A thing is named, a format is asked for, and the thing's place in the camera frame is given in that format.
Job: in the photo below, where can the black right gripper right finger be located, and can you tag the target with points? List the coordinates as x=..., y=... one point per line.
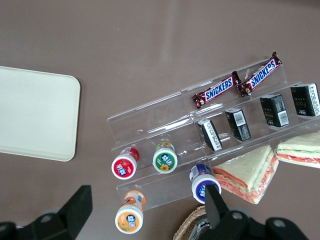
x=217, y=215

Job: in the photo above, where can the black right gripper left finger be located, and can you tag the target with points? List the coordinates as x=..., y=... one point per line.
x=72, y=212

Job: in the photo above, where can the green gum bottle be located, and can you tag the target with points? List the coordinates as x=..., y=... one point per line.
x=165, y=160

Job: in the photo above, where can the black packaged snack tray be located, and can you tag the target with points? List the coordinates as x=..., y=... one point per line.
x=200, y=228

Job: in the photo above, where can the orange gum bottle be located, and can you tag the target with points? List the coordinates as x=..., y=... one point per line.
x=128, y=220

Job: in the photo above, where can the red gum bottle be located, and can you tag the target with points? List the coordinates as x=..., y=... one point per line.
x=123, y=166

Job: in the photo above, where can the cream rectangular tray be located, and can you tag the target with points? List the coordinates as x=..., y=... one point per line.
x=37, y=112

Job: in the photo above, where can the oval wicker basket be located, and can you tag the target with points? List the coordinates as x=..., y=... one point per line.
x=186, y=225

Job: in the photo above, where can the wrapped triangle sandwich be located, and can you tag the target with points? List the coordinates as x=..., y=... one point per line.
x=247, y=172
x=300, y=150

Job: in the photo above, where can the small black carton box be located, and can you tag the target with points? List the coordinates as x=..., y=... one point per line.
x=273, y=110
x=305, y=101
x=237, y=125
x=210, y=135

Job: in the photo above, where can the clear acrylic stepped stand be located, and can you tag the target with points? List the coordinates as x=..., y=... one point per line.
x=155, y=120

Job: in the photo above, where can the Snickers chocolate bar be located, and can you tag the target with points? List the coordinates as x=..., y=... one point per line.
x=218, y=92
x=262, y=73

